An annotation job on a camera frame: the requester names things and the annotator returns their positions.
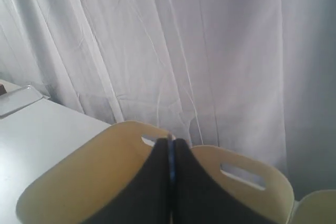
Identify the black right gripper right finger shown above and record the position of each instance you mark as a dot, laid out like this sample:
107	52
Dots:
200	199

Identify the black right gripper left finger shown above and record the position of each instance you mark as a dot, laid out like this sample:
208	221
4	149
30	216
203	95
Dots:
146	198

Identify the cream bin with circle mark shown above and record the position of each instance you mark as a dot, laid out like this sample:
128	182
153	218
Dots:
87	179

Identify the cream bin with triangle mark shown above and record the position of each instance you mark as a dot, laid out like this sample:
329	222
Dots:
274	201

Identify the cream bin with square mark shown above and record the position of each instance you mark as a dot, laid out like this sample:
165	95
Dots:
317	207

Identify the white tray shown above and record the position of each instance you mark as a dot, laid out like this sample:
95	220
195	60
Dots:
18	99

